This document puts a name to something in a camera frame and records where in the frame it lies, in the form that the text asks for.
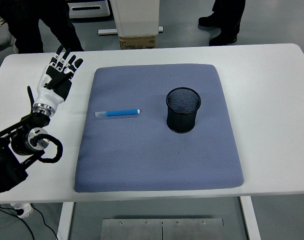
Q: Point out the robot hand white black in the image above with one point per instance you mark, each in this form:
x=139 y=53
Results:
x=50 y=96

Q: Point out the blue marker with clear cap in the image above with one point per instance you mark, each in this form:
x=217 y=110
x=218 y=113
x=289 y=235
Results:
x=121 y=112

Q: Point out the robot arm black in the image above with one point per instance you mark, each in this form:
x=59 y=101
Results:
x=19 y=140

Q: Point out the black mesh pen holder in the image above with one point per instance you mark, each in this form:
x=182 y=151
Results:
x=183 y=120

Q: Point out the person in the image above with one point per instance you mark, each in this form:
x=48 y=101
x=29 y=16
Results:
x=229 y=17
x=27 y=25

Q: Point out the grey chair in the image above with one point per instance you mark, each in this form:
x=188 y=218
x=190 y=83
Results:
x=0 y=40

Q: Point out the white flat base bar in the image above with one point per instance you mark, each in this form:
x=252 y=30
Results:
x=106 y=31

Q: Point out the white device with black slot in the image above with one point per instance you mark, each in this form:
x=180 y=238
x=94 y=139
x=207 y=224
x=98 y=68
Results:
x=89 y=13

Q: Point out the cardboard box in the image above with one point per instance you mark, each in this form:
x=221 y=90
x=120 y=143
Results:
x=138 y=43

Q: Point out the blue-grey quilted mat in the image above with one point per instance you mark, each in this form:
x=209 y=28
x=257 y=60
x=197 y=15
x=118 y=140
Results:
x=146 y=155

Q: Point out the white power strip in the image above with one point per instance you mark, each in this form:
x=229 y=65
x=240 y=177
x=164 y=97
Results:
x=24 y=210

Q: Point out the white table leg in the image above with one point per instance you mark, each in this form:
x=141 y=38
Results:
x=65 y=222
x=249 y=220

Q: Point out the grey metal plate with screws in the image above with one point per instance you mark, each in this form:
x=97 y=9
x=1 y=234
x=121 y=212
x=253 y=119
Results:
x=161 y=230

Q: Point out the white pedestal cabinet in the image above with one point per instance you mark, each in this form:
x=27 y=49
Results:
x=136 y=17

